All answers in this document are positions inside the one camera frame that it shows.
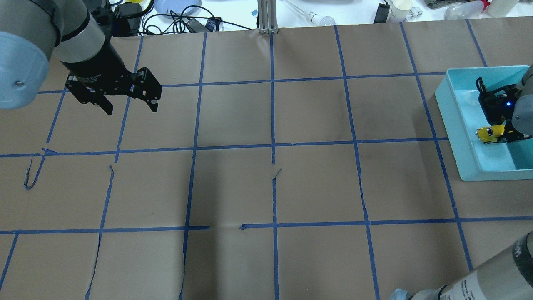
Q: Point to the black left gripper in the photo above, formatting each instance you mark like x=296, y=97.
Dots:
x=96, y=63

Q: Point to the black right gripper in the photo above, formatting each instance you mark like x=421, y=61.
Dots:
x=495, y=102

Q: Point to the yellow beetle toy car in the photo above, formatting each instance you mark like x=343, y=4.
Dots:
x=491, y=135

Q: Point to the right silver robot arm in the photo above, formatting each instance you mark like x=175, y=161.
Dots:
x=507, y=275

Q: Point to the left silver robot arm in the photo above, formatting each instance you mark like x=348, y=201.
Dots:
x=31, y=31

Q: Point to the teal plastic bin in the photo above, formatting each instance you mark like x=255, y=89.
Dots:
x=457, y=98

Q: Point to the light blue plate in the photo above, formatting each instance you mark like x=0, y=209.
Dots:
x=164, y=7

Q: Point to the clear plastic bottle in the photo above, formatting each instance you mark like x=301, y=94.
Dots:
x=466, y=10

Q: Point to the cream paper cup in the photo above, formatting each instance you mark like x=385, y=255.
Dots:
x=399, y=10

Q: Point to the black power adapter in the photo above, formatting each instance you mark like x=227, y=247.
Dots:
x=382, y=13

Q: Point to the light bulb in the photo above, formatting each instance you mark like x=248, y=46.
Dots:
x=312, y=17

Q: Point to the aluminium frame post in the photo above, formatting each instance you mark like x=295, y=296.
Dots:
x=267, y=17

